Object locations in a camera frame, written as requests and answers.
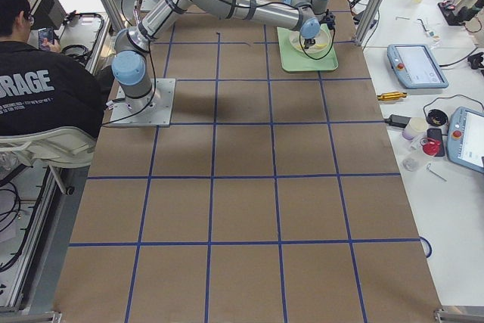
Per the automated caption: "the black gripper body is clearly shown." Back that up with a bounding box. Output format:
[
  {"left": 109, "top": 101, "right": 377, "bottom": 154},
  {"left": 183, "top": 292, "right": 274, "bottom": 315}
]
[{"left": 304, "top": 38, "right": 316, "bottom": 48}]

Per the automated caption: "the yellow plastic fork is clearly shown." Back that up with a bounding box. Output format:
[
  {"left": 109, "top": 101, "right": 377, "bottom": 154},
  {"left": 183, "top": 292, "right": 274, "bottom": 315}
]
[{"left": 296, "top": 43, "right": 328, "bottom": 54}]

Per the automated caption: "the white round plate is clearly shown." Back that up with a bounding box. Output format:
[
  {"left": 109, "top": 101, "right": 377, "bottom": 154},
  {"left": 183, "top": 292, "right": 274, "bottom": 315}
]
[{"left": 289, "top": 24, "right": 332, "bottom": 57}]

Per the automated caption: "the light green tray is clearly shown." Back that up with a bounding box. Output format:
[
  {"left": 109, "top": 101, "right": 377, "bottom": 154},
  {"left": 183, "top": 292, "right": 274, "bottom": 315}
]
[{"left": 277, "top": 27, "right": 339, "bottom": 72}]

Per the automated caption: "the gold cylindrical tool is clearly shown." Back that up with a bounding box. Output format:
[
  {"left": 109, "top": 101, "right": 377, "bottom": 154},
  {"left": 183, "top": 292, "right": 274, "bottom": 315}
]
[{"left": 377, "top": 92, "right": 408, "bottom": 101}]

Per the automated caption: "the teach pendant far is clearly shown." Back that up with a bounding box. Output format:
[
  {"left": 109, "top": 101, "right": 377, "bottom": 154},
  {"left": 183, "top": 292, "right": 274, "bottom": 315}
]
[{"left": 386, "top": 44, "right": 448, "bottom": 89}]

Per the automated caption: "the teach pendant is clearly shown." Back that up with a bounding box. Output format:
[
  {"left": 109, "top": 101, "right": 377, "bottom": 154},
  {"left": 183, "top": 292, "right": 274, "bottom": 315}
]
[
  {"left": 386, "top": 44, "right": 448, "bottom": 89},
  {"left": 447, "top": 107, "right": 484, "bottom": 173}
]

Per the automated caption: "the black smartphone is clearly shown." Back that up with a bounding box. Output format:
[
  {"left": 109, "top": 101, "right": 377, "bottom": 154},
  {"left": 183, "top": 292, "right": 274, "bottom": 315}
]
[{"left": 427, "top": 128, "right": 445, "bottom": 157}]

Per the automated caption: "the teach pendant near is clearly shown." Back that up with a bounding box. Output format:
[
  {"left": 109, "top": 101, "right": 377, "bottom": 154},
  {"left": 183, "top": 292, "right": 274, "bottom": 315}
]
[{"left": 447, "top": 107, "right": 484, "bottom": 173}]

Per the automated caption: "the office chair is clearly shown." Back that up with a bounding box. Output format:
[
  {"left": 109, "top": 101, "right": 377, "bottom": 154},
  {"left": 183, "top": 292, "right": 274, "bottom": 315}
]
[{"left": 1, "top": 127, "right": 96, "bottom": 195}]

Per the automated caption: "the person in black jacket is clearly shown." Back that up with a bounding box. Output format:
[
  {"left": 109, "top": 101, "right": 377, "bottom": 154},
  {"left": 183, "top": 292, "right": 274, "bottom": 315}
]
[{"left": 1, "top": 0, "right": 114, "bottom": 138}]

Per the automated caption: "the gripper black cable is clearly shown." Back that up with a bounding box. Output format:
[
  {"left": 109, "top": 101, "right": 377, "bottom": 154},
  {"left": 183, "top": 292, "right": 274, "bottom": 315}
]
[{"left": 298, "top": 8, "right": 338, "bottom": 62}]

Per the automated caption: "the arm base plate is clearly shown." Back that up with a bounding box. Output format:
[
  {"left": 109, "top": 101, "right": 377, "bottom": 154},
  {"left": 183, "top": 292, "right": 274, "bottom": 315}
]
[{"left": 107, "top": 78, "right": 176, "bottom": 128}]

